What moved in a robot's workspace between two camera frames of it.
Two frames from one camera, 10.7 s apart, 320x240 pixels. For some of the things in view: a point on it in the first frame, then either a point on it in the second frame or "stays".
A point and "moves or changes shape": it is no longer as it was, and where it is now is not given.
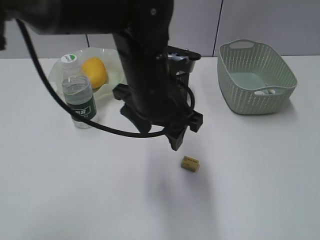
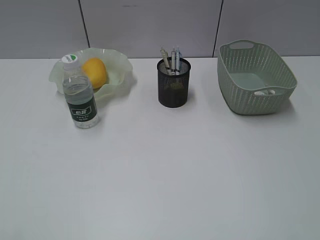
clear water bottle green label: x=77 y=90 stays
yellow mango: x=95 y=68 stays
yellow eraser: x=190 y=163 moves or changes shape
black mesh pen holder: x=181 y=71 stays
